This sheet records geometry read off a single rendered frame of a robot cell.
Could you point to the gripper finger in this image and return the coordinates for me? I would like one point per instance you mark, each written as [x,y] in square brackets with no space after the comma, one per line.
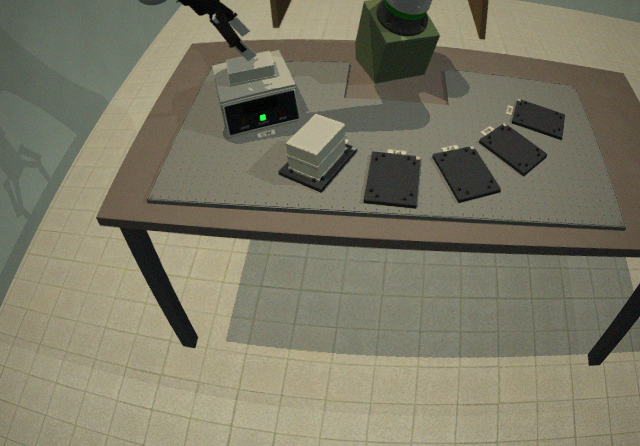
[230,35]
[234,21]

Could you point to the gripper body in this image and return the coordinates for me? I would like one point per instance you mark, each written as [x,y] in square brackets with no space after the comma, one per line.
[210,7]

